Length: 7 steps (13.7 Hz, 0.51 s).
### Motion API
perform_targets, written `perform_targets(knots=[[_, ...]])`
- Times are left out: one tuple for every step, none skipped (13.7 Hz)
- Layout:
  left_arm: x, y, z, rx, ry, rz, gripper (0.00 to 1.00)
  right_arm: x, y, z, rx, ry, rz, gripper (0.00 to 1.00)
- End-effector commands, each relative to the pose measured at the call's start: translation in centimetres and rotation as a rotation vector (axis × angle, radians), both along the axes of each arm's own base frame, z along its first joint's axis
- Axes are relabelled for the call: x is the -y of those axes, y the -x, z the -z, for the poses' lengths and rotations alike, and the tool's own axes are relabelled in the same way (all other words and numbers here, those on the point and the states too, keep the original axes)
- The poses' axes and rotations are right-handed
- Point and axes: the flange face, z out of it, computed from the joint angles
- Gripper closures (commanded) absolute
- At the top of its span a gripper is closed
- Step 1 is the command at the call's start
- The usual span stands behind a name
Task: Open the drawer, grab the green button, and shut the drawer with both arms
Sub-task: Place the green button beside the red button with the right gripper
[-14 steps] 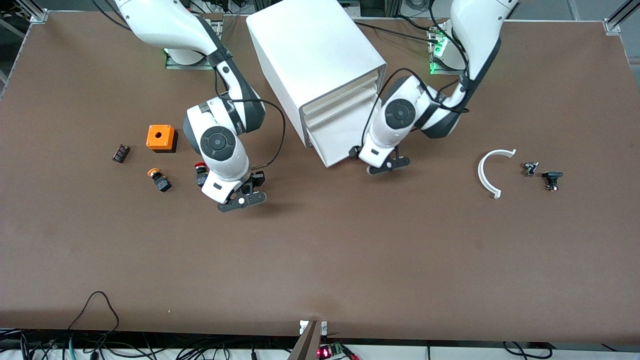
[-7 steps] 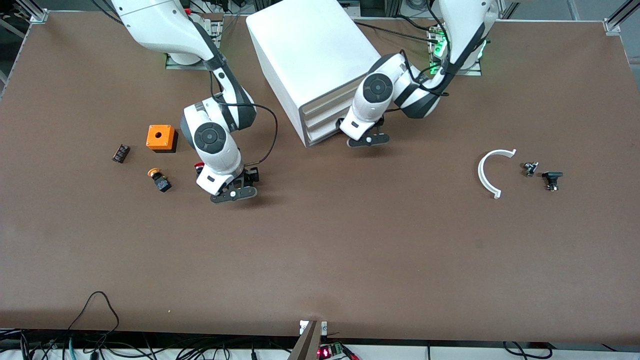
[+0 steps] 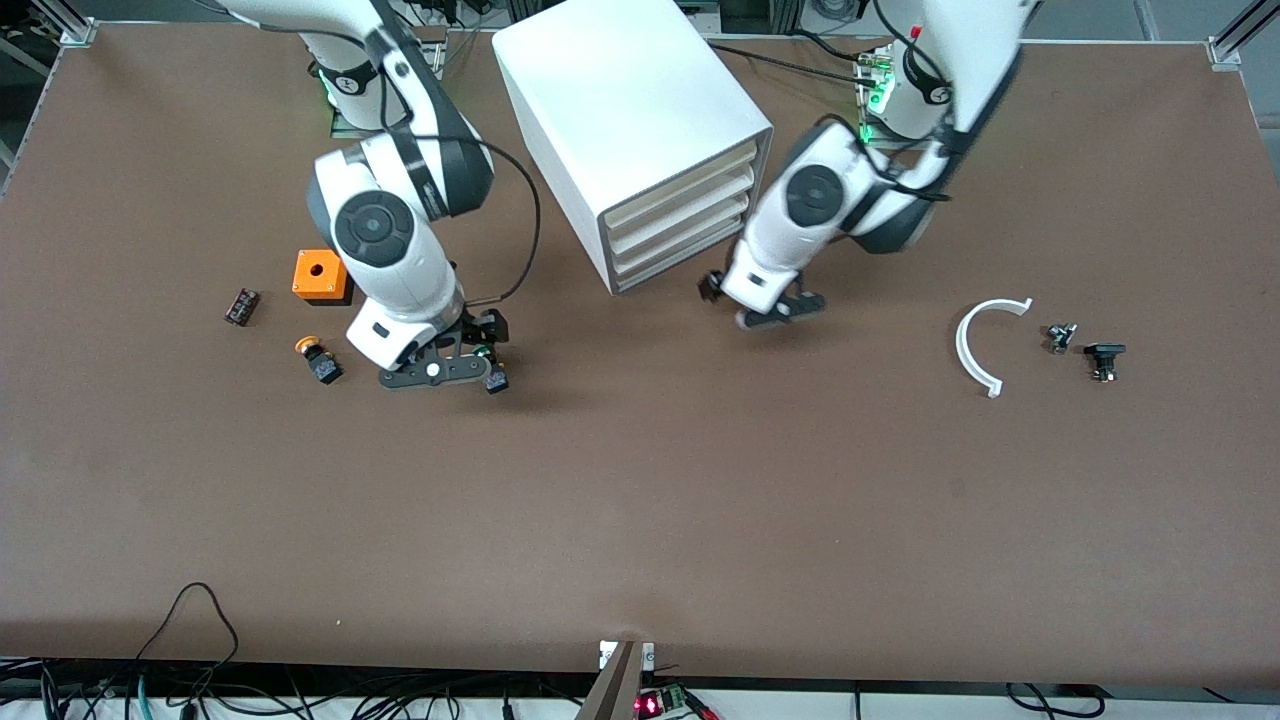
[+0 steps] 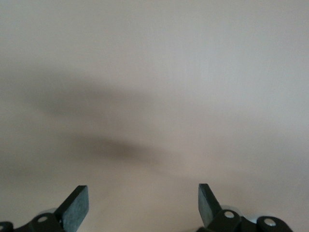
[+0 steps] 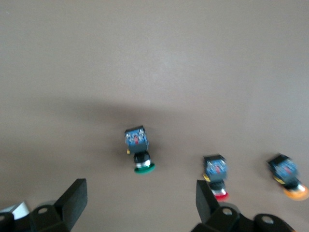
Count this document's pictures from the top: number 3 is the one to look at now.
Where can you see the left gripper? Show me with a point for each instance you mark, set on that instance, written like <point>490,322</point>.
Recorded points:
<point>712,288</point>

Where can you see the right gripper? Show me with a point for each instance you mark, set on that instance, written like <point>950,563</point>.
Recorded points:
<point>484,335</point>

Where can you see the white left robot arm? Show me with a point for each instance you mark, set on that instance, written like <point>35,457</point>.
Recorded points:
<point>815,195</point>

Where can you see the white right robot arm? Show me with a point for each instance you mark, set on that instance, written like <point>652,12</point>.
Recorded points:
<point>375,228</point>

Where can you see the yellow-capped push button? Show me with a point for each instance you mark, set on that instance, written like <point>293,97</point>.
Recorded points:
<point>325,368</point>

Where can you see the black-capped push button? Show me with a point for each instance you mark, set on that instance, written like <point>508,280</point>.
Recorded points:
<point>1104,352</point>

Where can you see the white plastic arc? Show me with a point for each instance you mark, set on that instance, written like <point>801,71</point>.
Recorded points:
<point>961,345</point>

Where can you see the small dark brown block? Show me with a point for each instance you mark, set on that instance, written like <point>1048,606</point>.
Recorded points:
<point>242,307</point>

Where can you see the small grey metal part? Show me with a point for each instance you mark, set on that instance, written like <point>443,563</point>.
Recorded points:
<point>1060,338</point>

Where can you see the brown wooden beam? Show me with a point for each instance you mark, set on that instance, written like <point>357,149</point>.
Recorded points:
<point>612,690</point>

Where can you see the green circuit board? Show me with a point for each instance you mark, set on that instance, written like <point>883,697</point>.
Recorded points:
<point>660,700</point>

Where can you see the orange button enclosure box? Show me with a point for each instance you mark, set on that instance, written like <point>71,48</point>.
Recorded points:
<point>318,270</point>

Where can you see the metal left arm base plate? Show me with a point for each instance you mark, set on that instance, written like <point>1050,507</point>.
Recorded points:
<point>866,90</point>

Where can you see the aluminium frame profile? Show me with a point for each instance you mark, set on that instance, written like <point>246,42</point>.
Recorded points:
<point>70,25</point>
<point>1235,42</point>

